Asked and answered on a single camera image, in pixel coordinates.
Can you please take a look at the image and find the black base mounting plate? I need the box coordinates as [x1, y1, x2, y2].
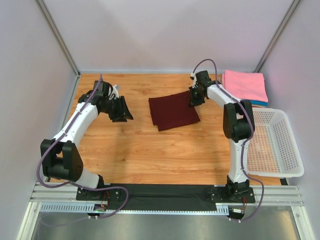
[76, 183, 256, 212]

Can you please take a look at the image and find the pink folded t-shirt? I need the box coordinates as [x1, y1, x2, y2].
[222, 69, 269, 103]

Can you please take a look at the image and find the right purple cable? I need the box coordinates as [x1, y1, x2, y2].
[191, 58, 265, 224]

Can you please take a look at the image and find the blue folded t-shirt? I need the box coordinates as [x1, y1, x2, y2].
[250, 100, 268, 107]

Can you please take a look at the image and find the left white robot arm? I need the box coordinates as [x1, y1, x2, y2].
[36, 79, 133, 192]

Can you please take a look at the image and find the maroon t-shirt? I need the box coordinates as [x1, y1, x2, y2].
[148, 90, 200, 132]

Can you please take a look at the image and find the white plastic basket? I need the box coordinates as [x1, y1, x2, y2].
[247, 107, 305, 178]

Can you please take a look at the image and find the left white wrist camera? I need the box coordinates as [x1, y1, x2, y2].
[107, 84, 120, 101]

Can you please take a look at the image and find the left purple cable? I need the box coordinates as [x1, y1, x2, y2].
[36, 73, 130, 227]

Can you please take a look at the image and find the aluminium slotted cable rail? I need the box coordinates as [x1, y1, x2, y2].
[30, 183, 304, 215]

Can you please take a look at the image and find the purple cable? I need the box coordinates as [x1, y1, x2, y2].
[36, 73, 130, 227]
[191, 58, 265, 224]

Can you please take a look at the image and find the left aluminium frame post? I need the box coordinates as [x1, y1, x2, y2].
[35, 0, 81, 77]

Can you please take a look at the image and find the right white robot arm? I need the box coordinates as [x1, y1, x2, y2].
[189, 70, 255, 200]

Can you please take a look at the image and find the aluminium frame post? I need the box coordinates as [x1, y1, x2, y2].
[254, 0, 303, 73]
[35, 0, 81, 77]

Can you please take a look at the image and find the right aluminium frame post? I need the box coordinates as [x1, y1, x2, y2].
[254, 0, 303, 73]

